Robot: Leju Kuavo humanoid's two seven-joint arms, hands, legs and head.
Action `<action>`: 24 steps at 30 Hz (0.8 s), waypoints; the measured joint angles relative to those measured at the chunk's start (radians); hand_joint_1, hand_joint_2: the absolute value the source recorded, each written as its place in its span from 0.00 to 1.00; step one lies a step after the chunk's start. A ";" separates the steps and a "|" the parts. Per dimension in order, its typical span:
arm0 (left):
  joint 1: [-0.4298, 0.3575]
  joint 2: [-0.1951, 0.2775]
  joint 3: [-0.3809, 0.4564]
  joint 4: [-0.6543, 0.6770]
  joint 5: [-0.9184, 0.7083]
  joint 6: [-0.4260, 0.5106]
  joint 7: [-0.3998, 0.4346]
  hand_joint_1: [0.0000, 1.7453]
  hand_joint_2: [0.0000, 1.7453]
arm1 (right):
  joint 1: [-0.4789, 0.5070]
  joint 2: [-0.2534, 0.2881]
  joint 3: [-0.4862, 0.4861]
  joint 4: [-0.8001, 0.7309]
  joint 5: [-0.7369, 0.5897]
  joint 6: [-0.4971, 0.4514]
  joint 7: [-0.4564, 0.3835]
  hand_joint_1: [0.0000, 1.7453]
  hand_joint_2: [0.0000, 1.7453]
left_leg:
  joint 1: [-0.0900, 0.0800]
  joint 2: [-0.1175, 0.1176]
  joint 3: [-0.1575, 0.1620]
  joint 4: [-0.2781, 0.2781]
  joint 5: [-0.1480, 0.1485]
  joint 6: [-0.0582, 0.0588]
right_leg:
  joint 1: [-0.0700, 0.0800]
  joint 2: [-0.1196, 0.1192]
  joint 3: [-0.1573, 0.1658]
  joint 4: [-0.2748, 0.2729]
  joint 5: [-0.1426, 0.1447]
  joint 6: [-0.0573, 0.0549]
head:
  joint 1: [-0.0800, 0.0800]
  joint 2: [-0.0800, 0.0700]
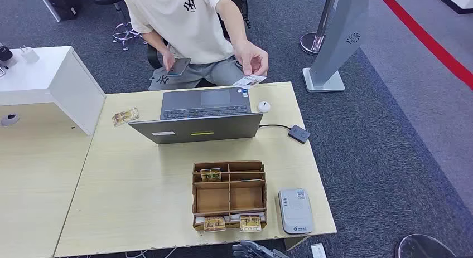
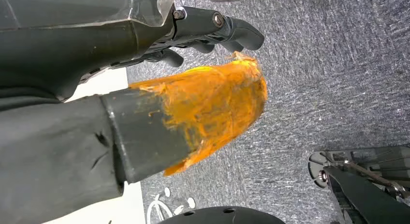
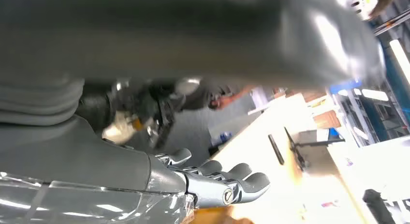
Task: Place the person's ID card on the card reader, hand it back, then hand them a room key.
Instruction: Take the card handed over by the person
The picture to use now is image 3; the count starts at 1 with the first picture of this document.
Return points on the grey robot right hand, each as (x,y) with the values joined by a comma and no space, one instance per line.
(80,158)

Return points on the black square card reader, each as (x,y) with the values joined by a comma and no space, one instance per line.
(276,149)

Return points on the grey laptop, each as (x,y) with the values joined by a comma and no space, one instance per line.
(296,152)

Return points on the white desk cabinet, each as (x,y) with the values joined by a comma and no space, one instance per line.
(378,165)

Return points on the black desktop device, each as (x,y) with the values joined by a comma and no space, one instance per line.
(378,206)

